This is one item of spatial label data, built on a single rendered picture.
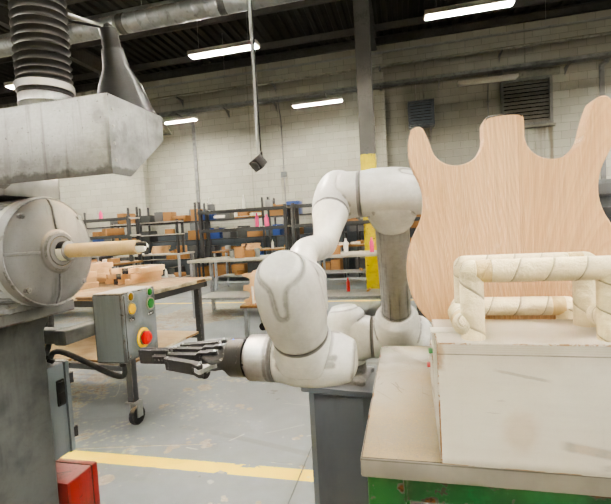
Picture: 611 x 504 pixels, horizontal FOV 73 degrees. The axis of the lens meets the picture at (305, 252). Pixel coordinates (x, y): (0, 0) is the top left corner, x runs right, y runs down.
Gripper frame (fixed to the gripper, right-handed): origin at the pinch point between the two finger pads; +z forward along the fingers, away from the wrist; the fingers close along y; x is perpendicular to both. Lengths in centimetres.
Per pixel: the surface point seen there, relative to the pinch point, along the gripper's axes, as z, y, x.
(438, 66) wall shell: -158, 1160, 258
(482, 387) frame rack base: -60, -16, 4
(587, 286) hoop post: -76, -5, 15
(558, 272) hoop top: -70, -12, 19
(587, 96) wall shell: -506, 1141, 137
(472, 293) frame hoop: -59, -13, 17
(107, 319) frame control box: 31.1, 24.2, -1.6
